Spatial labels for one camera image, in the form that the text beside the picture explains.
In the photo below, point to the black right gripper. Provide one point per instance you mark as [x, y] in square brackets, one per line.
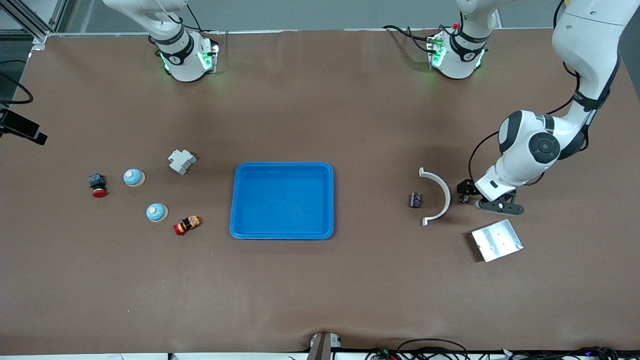
[18, 124]

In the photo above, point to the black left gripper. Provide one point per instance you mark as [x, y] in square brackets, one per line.
[466, 189]

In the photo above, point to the small black capacitor block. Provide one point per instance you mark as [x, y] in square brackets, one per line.
[415, 200]

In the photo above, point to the blue round bell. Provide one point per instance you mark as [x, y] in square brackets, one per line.
[134, 177]
[157, 212]

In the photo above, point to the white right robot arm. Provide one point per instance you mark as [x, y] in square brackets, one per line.
[182, 57]

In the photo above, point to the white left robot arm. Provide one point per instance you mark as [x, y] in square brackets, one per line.
[585, 45]

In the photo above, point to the square aluminium plate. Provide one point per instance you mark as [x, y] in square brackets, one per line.
[497, 241]

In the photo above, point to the red black push button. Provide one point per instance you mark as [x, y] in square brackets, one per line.
[97, 181]

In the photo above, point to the brown table cover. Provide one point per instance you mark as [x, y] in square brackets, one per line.
[350, 290]

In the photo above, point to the grey plastic terminal block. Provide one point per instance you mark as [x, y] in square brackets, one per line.
[181, 161]

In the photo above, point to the blue plastic tray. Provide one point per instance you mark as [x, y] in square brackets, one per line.
[282, 200]

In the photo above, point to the aluminium frame profile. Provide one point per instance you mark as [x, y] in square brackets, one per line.
[37, 27]

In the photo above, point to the red yellow button switch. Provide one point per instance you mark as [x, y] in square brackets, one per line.
[187, 225]

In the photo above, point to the metal table edge bracket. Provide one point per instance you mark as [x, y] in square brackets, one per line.
[322, 347]

